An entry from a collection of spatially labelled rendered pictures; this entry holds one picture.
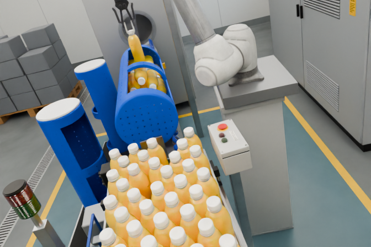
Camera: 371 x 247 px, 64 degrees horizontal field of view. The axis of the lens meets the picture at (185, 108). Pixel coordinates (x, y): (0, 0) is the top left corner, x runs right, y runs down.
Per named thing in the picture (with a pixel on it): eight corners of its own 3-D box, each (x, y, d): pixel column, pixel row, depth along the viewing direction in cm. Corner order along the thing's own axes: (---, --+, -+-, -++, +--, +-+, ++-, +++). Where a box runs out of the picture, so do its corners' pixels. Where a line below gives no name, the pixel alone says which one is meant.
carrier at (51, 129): (84, 224, 217) (121, 216, 215) (27, 125, 177) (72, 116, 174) (93, 196, 242) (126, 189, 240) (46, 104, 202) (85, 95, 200)
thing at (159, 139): (168, 155, 134) (161, 133, 129) (169, 159, 132) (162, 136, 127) (147, 161, 134) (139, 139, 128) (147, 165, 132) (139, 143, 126)
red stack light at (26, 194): (36, 188, 88) (30, 178, 86) (30, 203, 82) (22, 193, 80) (15, 194, 87) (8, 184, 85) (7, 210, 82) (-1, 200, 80)
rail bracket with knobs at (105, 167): (128, 176, 133) (120, 158, 128) (128, 186, 127) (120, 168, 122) (106, 182, 133) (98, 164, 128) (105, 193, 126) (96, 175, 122)
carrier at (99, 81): (126, 134, 319) (104, 148, 303) (96, 58, 278) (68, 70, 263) (141, 141, 299) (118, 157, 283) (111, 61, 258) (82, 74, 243)
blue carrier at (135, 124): (164, 79, 217) (157, 41, 204) (183, 142, 139) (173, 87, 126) (125, 86, 215) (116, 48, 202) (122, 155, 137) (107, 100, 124)
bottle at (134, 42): (138, 59, 201) (130, 32, 192) (147, 58, 197) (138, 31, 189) (133, 63, 195) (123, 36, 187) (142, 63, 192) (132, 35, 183)
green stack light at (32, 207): (43, 200, 90) (36, 188, 88) (38, 216, 84) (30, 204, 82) (23, 206, 90) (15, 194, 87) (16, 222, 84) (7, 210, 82)
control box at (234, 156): (234, 138, 122) (231, 117, 117) (252, 168, 104) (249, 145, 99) (211, 145, 121) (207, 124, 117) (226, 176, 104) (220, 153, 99)
